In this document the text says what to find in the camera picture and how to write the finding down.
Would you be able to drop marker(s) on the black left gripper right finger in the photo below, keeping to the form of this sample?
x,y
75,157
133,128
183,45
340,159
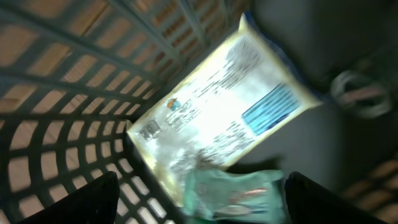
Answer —
x,y
310,203

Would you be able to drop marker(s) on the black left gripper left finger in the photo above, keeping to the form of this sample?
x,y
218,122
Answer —
x,y
94,203

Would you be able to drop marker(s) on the teal snack packet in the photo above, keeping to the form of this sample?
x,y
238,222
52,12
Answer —
x,y
216,195

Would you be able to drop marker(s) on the large white snack bag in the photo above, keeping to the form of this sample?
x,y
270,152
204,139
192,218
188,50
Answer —
x,y
243,92

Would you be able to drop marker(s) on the round tape packet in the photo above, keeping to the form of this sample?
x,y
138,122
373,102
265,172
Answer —
x,y
360,95

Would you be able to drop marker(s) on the dark grey mesh basket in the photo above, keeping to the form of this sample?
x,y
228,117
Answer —
x,y
76,73

